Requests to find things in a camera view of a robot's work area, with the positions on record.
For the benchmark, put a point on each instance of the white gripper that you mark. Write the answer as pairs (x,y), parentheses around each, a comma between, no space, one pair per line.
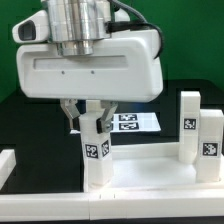
(123,67)

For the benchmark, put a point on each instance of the white desk tabletop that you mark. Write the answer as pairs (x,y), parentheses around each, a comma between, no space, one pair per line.
(147,167)

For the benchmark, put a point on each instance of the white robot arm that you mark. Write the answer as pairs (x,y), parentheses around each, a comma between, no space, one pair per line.
(89,50)

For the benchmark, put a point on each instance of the white marker base sheet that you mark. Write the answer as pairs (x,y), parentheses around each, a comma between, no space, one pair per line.
(134,122)

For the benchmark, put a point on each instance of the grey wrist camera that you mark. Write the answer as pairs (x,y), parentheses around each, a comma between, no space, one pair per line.
(34,29)

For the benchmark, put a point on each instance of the white U-shaped fence frame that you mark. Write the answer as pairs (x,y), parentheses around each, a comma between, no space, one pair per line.
(112,204)

